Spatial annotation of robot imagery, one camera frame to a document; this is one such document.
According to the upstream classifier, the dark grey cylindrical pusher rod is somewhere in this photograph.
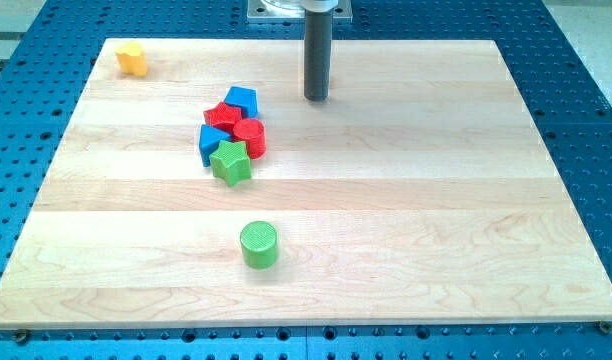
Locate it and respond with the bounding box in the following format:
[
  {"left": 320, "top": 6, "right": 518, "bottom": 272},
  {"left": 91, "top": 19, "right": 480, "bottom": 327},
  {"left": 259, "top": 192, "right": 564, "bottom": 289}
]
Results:
[{"left": 304, "top": 10, "right": 333, "bottom": 102}]

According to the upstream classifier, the yellow heart block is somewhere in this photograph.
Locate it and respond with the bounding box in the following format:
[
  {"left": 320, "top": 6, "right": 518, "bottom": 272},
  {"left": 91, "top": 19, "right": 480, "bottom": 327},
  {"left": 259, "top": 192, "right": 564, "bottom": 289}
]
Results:
[{"left": 115, "top": 41, "right": 148, "bottom": 77}]

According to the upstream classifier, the blue triangle block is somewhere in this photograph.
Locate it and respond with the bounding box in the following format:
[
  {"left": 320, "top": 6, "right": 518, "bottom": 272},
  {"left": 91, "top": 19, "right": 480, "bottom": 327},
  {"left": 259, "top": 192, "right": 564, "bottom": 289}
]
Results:
[{"left": 198, "top": 124, "right": 231, "bottom": 167}]

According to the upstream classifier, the green star block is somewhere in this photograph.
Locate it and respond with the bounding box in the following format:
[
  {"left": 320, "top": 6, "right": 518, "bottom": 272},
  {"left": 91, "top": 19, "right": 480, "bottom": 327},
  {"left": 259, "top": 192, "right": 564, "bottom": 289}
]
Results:
[{"left": 209, "top": 140, "right": 252, "bottom": 187}]

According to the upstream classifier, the wooden board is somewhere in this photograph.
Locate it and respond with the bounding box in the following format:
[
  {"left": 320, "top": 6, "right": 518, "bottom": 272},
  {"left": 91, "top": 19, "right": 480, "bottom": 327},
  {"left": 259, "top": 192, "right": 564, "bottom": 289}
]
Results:
[{"left": 0, "top": 38, "right": 612, "bottom": 330}]

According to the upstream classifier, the red star block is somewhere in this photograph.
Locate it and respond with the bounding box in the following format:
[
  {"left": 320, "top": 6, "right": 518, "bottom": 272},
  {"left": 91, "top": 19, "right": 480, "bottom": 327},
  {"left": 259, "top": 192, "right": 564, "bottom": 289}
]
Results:
[{"left": 203, "top": 102, "right": 243, "bottom": 133}]

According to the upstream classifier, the blue pentagon block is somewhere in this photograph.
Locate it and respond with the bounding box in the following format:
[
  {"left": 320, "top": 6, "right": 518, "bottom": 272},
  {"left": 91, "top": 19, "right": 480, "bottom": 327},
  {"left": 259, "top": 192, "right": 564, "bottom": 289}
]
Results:
[{"left": 224, "top": 86, "right": 258, "bottom": 118}]

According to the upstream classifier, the board clamp screw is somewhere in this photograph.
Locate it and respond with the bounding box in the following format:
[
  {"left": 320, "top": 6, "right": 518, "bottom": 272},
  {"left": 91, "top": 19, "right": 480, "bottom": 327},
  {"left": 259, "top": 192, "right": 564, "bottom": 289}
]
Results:
[
  {"left": 596, "top": 321, "right": 612, "bottom": 335},
  {"left": 11, "top": 329, "right": 31, "bottom": 345}
]

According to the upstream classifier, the green cylinder block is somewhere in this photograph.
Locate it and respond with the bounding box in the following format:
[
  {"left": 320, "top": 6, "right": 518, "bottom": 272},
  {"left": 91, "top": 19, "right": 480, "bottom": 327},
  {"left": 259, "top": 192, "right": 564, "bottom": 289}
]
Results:
[{"left": 240, "top": 221, "right": 278, "bottom": 269}]

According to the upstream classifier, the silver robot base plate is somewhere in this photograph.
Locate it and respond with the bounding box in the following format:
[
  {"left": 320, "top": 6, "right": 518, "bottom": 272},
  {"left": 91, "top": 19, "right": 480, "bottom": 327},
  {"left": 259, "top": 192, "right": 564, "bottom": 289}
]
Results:
[{"left": 245, "top": 0, "right": 353, "bottom": 24}]

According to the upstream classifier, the left board clamp screw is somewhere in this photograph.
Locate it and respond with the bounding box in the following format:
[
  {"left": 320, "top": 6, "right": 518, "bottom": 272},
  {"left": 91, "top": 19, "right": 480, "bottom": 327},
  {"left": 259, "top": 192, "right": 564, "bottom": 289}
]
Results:
[{"left": 11, "top": 329, "right": 31, "bottom": 345}]

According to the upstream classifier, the right board clamp screw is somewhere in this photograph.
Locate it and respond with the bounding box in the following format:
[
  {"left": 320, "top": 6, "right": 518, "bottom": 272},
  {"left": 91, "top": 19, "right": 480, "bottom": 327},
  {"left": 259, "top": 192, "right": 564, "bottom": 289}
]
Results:
[{"left": 596, "top": 321, "right": 612, "bottom": 335}]

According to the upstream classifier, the red cylinder block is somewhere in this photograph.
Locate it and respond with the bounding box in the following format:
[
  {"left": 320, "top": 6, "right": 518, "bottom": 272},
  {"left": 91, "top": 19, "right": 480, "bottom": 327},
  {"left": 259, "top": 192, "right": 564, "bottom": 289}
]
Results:
[{"left": 233, "top": 118, "right": 266, "bottom": 159}]

